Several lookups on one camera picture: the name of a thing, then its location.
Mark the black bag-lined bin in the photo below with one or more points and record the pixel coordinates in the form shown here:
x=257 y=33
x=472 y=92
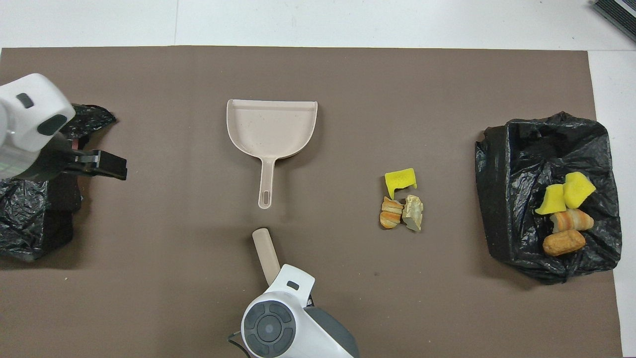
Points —
x=516 y=164
x=30 y=223

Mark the brown table mat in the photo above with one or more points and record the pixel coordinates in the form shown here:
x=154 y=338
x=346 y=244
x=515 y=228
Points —
x=348 y=74

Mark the brown bread roll toy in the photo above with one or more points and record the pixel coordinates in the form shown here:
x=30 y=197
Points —
x=564 y=243

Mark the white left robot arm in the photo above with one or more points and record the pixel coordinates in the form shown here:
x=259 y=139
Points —
x=30 y=114

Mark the pale bread piece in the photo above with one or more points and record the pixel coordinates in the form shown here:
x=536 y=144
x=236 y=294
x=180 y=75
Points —
x=412 y=211

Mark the beige plastic dustpan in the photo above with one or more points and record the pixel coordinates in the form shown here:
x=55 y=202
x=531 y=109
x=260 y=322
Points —
x=271 y=127

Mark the black ribbed device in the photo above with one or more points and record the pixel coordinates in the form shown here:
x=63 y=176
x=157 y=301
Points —
x=618 y=12

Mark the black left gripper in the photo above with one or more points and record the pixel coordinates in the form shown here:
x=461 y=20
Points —
x=54 y=164

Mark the striped croissant toy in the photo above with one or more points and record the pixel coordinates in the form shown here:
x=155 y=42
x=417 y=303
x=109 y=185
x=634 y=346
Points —
x=571 y=220
x=391 y=213

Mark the beige hand brush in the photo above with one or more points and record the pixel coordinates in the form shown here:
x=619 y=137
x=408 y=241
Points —
x=266 y=251

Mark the yellow sponge piece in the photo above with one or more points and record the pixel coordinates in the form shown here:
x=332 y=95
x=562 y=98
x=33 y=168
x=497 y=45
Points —
x=400 y=179
x=552 y=201
x=579 y=191

